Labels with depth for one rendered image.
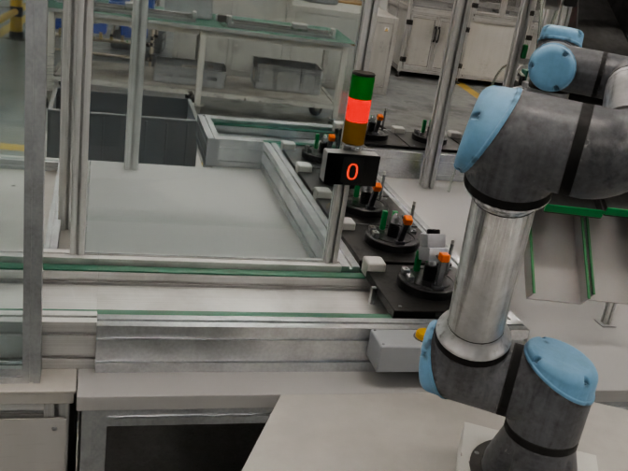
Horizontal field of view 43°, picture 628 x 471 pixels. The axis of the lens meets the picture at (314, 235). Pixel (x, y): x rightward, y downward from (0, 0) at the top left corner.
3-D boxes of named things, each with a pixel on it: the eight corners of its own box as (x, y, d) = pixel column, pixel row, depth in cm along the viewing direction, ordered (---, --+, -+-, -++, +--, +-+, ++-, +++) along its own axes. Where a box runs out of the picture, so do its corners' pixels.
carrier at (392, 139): (408, 151, 302) (414, 119, 297) (348, 147, 295) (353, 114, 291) (388, 135, 323) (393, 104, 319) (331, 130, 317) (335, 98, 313)
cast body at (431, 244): (447, 262, 177) (449, 229, 177) (429, 261, 176) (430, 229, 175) (432, 259, 185) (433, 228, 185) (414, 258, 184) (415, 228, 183)
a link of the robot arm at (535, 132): (500, 433, 125) (588, 132, 91) (407, 404, 129) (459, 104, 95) (513, 379, 134) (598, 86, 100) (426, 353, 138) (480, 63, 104)
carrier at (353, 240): (450, 271, 198) (461, 223, 193) (358, 268, 191) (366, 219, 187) (417, 234, 219) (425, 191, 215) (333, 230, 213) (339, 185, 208)
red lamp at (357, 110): (370, 124, 173) (374, 102, 172) (349, 122, 172) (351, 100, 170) (363, 118, 178) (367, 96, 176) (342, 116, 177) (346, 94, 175)
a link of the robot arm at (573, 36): (539, 24, 138) (543, 21, 146) (524, 88, 142) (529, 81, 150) (586, 33, 136) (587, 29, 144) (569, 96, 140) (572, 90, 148)
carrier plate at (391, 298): (495, 321, 175) (497, 311, 174) (392, 319, 168) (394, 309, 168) (453, 273, 196) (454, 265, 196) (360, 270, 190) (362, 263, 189)
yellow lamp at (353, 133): (366, 146, 175) (370, 124, 173) (345, 145, 174) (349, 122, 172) (360, 140, 180) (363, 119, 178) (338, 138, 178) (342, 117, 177)
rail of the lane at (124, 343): (519, 370, 174) (531, 326, 170) (94, 372, 150) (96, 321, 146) (507, 357, 179) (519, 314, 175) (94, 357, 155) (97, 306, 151)
